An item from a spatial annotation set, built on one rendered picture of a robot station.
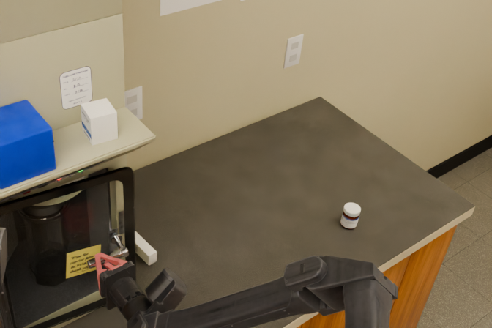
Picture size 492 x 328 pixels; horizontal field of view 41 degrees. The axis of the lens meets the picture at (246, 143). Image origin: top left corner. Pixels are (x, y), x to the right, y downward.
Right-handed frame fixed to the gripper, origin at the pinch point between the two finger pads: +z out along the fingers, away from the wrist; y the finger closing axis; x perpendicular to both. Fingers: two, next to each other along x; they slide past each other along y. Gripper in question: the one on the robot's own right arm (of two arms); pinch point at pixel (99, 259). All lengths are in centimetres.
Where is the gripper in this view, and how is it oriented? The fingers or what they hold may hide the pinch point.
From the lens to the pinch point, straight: 143.9
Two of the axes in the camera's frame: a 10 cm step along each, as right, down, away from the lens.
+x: -7.9, 3.2, -5.3
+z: -6.1, -5.2, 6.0
